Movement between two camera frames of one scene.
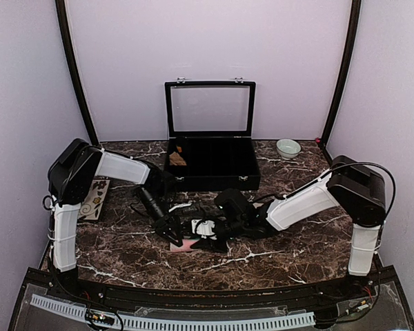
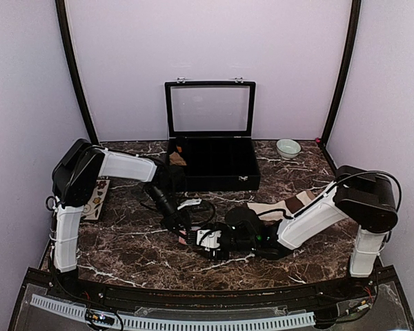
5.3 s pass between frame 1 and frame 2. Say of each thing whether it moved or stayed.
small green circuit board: stayed
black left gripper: moved
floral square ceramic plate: stayed
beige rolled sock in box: stayed
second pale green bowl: stayed
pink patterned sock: moved
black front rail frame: stayed
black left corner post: stayed
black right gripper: moved
